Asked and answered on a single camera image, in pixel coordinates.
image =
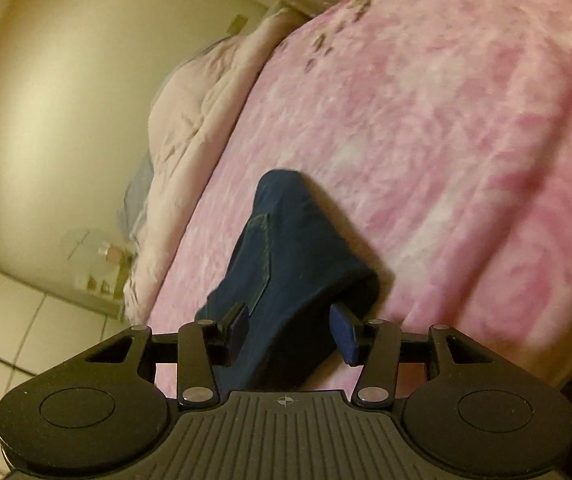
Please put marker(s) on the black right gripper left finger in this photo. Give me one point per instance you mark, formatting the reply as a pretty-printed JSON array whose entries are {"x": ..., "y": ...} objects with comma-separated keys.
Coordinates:
[{"x": 202, "y": 345}]

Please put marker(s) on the grey blue pillow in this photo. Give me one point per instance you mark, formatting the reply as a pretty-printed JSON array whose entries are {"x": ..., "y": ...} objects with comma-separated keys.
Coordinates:
[{"x": 132, "y": 212}]

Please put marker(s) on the dark blue denim jeans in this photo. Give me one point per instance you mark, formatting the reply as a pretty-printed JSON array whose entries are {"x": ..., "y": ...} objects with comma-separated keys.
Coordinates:
[{"x": 288, "y": 267}]

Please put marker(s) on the pink floral fleece blanket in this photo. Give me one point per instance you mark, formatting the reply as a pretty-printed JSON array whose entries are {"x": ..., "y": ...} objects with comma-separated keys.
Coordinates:
[{"x": 437, "y": 134}]

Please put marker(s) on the pale pink quilted duvet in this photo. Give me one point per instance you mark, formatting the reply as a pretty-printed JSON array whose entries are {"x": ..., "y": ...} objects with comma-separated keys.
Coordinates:
[{"x": 189, "y": 124}]

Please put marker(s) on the small bedside table with items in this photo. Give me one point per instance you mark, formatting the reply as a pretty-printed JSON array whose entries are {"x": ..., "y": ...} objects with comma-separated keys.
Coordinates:
[{"x": 100, "y": 265}]

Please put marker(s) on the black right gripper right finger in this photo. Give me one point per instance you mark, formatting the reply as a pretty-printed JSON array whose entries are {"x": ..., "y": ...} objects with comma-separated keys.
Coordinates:
[{"x": 374, "y": 345}]

